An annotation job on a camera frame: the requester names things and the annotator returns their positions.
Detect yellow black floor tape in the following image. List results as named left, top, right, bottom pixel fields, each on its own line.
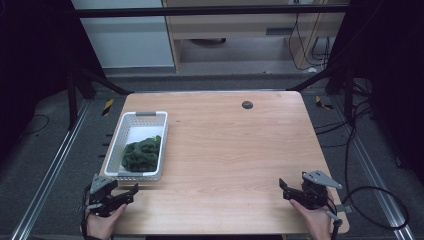
left=314, top=95, right=335, bottom=111
left=101, top=98, right=115, bottom=117

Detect black horizontal frame bar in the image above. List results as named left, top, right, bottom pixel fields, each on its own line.
left=73, top=4, right=350, bottom=19

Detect black metal stand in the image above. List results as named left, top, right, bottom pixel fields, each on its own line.
left=287, top=61, right=357, bottom=125
left=65, top=62, right=135, bottom=132

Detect black floor cable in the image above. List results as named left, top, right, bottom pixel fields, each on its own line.
left=21, top=113, right=51, bottom=136
left=314, top=78, right=376, bottom=149

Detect white cabinet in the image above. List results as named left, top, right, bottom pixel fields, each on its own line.
left=70, top=0, right=176, bottom=70

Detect white plastic basket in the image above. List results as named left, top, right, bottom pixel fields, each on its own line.
left=103, top=110, right=169, bottom=182

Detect person's left hand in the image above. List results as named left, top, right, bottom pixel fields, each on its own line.
left=85, top=203, right=129, bottom=240

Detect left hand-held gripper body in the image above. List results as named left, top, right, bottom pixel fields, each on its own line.
left=85, top=173, right=125, bottom=218

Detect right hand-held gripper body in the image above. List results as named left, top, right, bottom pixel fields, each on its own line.
left=299, top=169, right=354, bottom=231

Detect dark green cloth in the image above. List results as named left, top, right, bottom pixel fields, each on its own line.
left=120, top=134, right=163, bottom=174

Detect black hanging desk cables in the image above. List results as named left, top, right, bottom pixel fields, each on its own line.
left=287, top=12, right=332, bottom=72

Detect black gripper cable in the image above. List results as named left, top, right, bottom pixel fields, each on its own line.
left=331, top=184, right=410, bottom=232

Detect aluminium floor rail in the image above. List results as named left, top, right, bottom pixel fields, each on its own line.
left=331, top=95, right=416, bottom=240
left=10, top=99, right=92, bottom=240

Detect dark curtain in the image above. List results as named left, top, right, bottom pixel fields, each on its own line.
left=0, top=0, right=107, bottom=161
left=328, top=0, right=424, bottom=183

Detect person's right hand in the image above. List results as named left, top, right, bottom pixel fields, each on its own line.
left=288, top=197, right=335, bottom=240

